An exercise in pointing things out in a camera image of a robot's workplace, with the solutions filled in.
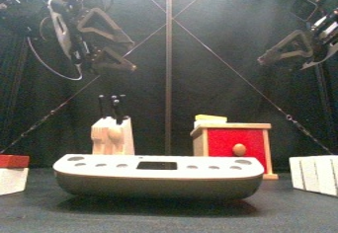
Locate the yellow egg sushi toy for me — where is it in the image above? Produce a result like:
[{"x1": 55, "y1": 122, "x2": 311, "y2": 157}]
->
[{"x1": 194, "y1": 114, "x2": 229, "y2": 124}]

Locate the pale wooden toy spoon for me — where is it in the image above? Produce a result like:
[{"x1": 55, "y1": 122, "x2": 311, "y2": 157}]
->
[{"x1": 107, "y1": 125, "x2": 125, "y2": 155}]

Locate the pale wooden knife block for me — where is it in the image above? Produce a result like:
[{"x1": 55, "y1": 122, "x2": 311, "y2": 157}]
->
[{"x1": 90, "y1": 116, "x2": 137, "y2": 156}]

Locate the pale wooden toy fork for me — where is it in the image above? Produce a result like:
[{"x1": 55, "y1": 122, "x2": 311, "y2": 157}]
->
[{"x1": 91, "y1": 126, "x2": 110, "y2": 155}]

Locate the red wooden drawer box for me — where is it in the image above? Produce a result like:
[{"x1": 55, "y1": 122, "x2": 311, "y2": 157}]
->
[{"x1": 189, "y1": 121, "x2": 281, "y2": 181}]

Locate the red drawer with wooden knob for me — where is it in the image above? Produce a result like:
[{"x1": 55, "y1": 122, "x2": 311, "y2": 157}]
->
[{"x1": 206, "y1": 128, "x2": 270, "y2": 175}]

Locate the white grey toy stove console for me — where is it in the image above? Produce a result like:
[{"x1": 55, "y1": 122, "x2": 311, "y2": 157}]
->
[{"x1": 53, "y1": 153, "x2": 268, "y2": 201}]

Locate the white slatted wooden crate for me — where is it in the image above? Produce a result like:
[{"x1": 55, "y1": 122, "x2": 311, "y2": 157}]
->
[{"x1": 288, "y1": 154, "x2": 338, "y2": 198}]

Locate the red and white wooden block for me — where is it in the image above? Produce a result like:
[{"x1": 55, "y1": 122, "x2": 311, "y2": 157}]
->
[{"x1": 0, "y1": 154, "x2": 33, "y2": 197}]

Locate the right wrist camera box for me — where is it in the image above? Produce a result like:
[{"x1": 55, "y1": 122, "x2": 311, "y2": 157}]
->
[{"x1": 288, "y1": 0, "x2": 332, "y2": 23}]

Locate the black handled toy knife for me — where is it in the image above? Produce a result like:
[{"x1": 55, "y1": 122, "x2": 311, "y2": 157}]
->
[
  {"x1": 118, "y1": 94, "x2": 129, "y2": 120},
  {"x1": 98, "y1": 94, "x2": 107, "y2": 119},
  {"x1": 113, "y1": 99, "x2": 125, "y2": 126},
  {"x1": 110, "y1": 95, "x2": 119, "y2": 118}
]

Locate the vertical metal frame pole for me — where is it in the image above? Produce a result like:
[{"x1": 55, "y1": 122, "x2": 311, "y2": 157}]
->
[{"x1": 165, "y1": 0, "x2": 174, "y2": 156}]

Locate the thin looped arm cable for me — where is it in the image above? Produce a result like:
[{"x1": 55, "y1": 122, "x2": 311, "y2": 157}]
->
[{"x1": 26, "y1": 15, "x2": 85, "y2": 82}]

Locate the diagonal steel brace wire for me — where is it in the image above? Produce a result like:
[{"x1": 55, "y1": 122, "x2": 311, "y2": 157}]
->
[
  {"x1": 0, "y1": 0, "x2": 222, "y2": 155},
  {"x1": 130, "y1": 0, "x2": 335, "y2": 155}
]

